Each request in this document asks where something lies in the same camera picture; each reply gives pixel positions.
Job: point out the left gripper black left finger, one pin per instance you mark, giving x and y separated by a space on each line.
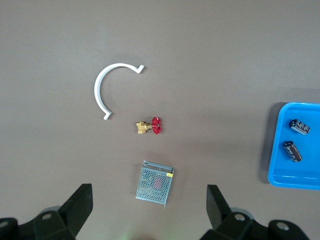
72 212

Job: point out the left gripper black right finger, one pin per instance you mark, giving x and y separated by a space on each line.
220 215

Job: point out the dark brown relay block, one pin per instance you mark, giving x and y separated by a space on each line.
292 152

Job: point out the small black connector block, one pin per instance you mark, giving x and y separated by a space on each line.
300 127

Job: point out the blue plastic tray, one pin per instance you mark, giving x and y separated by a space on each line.
282 170

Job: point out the metal mesh power supply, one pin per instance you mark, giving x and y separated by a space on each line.
152 185

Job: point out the brass valve red handwheel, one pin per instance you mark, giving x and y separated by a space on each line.
157 125

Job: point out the white curved plastic clamp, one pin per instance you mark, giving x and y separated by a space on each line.
96 90

